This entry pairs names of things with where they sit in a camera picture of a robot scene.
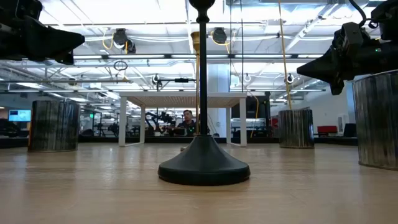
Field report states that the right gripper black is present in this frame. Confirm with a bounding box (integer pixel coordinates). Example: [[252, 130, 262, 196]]
[[296, 21, 398, 96]]

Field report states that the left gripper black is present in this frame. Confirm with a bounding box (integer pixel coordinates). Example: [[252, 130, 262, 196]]
[[0, 0, 86, 66]]

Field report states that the silver tin candle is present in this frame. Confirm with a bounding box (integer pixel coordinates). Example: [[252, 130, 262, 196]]
[[27, 100, 81, 153], [278, 108, 315, 149]]

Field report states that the silver tin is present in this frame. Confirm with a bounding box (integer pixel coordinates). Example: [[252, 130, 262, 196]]
[[352, 69, 398, 171]]

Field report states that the gold candlestick holder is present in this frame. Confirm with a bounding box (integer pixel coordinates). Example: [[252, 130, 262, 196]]
[[180, 30, 202, 152]]

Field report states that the black candlestick holder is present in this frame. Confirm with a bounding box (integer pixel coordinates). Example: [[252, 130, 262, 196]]
[[157, 0, 251, 187]]

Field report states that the red seat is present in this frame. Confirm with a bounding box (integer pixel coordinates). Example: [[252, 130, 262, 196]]
[[317, 125, 338, 136]]

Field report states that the black office chair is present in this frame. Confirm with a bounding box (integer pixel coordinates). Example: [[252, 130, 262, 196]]
[[343, 123, 358, 138]]

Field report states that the blue computer monitor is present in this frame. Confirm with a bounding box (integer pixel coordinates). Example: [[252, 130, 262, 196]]
[[8, 109, 32, 123]]

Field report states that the white perforated shelf riser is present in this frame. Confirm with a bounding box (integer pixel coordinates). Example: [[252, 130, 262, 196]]
[[118, 91, 248, 147]]

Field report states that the person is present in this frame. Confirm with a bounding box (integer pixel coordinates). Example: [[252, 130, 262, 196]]
[[176, 109, 200, 137]]

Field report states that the long yellow hanging cable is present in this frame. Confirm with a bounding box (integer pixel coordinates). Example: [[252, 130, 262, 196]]
[[277, 0, 294, 110]]

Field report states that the black ceiling cord reel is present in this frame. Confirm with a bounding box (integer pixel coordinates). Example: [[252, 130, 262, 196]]
[[112, 27, 137, 55], [211, 27, 228, 45]]

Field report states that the black hanging cable loop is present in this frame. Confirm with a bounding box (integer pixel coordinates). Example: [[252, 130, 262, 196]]
[[113, 60, 129, 72]]

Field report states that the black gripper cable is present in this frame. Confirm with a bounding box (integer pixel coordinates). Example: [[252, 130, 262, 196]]
[[348, 0, 379, 29]]

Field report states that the black wall screen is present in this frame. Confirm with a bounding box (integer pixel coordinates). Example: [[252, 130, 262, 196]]
[[231, 95, 272, 119]]

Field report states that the black table edge rail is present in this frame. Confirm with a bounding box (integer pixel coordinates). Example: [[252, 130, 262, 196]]
[[0, 136, 359, 149]]

